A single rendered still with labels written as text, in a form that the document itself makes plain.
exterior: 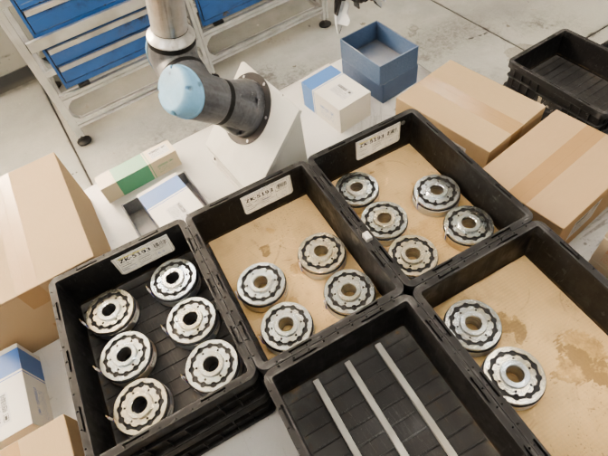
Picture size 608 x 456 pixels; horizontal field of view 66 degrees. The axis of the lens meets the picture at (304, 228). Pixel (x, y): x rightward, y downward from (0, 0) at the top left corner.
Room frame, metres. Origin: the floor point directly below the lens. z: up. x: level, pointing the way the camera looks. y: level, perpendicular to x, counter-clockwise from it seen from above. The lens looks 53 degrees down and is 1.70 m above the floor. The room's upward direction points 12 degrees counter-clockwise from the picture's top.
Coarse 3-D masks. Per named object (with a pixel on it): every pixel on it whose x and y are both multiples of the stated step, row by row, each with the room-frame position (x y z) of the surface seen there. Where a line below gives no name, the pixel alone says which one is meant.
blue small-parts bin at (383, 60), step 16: (368, 32) 1.38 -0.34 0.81; (384, 32) 1.36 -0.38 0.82; (352, 48) 1.28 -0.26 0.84; (368, 48) 1.36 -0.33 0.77; (384, 48) 1.34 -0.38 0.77; (400, 48) 1.29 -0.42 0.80; (416, 48) 1.22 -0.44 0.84; (352, 64) 1.28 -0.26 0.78; (368, 64) 1.21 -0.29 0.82; (384, 64) 1.16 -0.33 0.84; (400, 64) 1.19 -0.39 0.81; (416, 64) 1.22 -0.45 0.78; (384, 80) 1.16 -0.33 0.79
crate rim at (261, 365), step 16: (272, 176) 0.73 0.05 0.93; (240, 192) 0.70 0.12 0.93; (208, 208) 0.67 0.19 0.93; (336, 208) 0.60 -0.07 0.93; (192, 224) 0.64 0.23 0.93; (352, 224) 0.55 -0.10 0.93; (208, 256) 0.55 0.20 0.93; (384, 272) 0.43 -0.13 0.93; (224, 288) 0.47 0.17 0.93; (400, 288) 0.39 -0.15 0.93; (368, 304) 0.37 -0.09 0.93; (384, 304) 0.37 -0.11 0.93; (240, 320) 0.39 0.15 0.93; (352, 320) 0.35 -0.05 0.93; (320, 336) 0.33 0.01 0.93; (256, 352) 0.33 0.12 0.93; (288, 352) 0.32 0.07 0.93
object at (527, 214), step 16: (416, 112) 0.84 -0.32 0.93; (368, 128) 0.82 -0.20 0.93; (432, 128) 0.78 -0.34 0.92; (336, 144) 0.79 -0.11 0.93; (448, 144) 0.72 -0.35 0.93; (464, 160) 0.66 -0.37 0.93; (320, 176) 0.70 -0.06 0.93; (336, 192) 0.65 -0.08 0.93; (352, 208) 0.59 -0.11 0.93; (512, 224) 0.48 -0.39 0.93; (496, 240) 0.45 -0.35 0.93; (384, 256) 0.47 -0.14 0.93; (464, 256) 0.43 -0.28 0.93; (400, 272) 0.42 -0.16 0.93; (432, 272) 0.41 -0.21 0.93
